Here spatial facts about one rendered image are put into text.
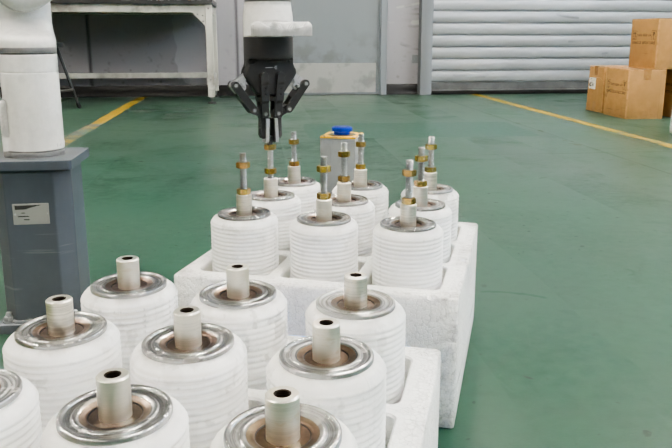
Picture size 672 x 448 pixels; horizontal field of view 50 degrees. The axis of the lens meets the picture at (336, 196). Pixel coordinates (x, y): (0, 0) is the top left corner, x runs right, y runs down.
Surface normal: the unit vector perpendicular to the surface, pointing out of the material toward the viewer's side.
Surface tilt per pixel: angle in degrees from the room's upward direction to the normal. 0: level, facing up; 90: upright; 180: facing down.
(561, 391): 0
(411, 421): 0
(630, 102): 90
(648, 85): 90
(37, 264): 90
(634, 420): 0
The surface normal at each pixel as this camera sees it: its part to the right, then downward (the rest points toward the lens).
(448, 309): -0.25, 0.21
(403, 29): 0.11, 0.22
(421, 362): 0.00, -0.98
